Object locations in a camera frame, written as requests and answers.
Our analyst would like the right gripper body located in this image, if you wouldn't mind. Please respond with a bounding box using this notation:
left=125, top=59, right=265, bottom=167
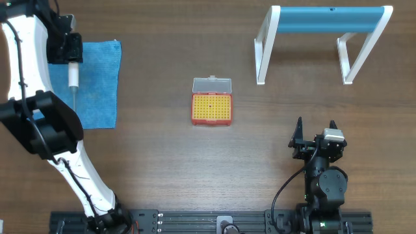
left=292, top=135, right=348, bottom=163

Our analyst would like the white pipette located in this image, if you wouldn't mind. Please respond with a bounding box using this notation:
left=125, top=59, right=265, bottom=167
left=67, top=61, right=81, bottom=113

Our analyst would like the red and yellow tip box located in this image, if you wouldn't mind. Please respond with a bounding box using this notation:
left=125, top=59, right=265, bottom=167
left=190, top=75, right=233, bottom=127

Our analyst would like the white and blue stand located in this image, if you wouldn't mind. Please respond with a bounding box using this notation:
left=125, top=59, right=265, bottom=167
left=254, top=5, right=394, bottom=85

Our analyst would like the blue cloth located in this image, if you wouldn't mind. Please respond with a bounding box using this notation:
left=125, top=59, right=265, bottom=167
left=32, top=40, right=123, bottom=130

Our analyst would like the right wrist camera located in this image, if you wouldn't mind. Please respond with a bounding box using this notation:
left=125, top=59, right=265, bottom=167
left=321, top=127, right=345, bottom=142

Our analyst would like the black cable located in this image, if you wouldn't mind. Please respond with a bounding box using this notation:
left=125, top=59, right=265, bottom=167
left=22, top=94, right=100, bottom=222
left=270, top=148, right=319, bottom=233

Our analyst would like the mounting rail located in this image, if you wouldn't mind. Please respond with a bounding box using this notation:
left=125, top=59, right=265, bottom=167
left=49, top=209, right=374, bottom=234

